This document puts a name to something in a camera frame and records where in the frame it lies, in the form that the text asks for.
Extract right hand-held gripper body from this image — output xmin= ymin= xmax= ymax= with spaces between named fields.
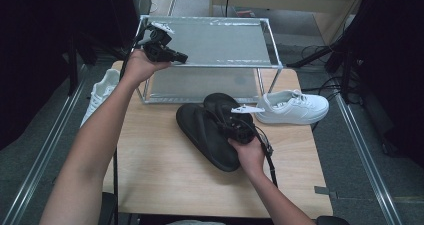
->
xmin=219 ymin=104 xmax=266 ymax=145

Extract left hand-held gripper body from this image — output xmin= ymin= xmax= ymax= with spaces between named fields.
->
xmin=138 ymin=22 xmax=179 ymax=63

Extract black slipper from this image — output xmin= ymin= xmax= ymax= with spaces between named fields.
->
xmin=203 ymin=92 xmax=258 ymax=128
xmin=175 ymin=103 xmax=242 ymax=173

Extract metal shoe rack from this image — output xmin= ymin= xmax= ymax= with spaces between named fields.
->
xmin=126 ymin=14 xmax=284 ymax=105

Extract white sneaker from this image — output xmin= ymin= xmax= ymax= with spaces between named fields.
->
xmin=254 ymin=89 xmax=330 ymax=125
xmin=79 ymin=68 xmax=121 ymax=128

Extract person's left hand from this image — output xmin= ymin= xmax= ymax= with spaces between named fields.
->
xmin=122 ymin=48 xmax=173 ymax=88

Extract person's right hand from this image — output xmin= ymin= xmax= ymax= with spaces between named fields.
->
xmin=228 ymin=136 xmax=268 ymax=181

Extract small red object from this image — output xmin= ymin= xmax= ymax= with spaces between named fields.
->
xmin=235 ymin=8 xmax=256 ymax=18

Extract grey tape piece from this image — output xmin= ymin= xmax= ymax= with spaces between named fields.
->
xmin=313 ymin=185 xmax=338 ymax=199

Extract black tripod stand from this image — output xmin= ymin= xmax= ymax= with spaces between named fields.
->
xmin=286 ymin=34 xmax=358 ymax=104

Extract dark curtain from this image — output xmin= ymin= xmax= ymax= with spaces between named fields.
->
xmin=333 ymin=0 xmax=424 ymax=168
xmin=0 ymin=0 xmax=141 ymax=151

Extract black floor cables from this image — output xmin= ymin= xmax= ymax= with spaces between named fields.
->
xmin=299 ymin=44 xmax=348 ymax=133

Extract metal floor rail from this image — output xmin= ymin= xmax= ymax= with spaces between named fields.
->
xmin=334 ymin=93 xmax=404 ymax=225
xmin=0 ymin=68 xmax=88 ymax=225

